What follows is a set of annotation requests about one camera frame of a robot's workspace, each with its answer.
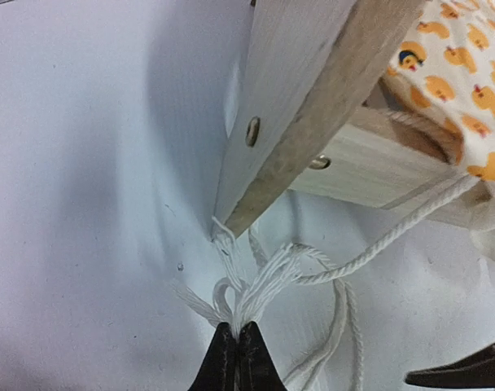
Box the duck print mattress cushion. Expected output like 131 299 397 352
177 1 495 390

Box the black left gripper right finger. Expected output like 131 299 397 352
237 321 287 391

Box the wooden striped pet bed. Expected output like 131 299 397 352
210 0 488 239

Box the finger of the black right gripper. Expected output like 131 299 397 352
405 343 495 389

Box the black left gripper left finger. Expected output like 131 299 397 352
189 322 237 391

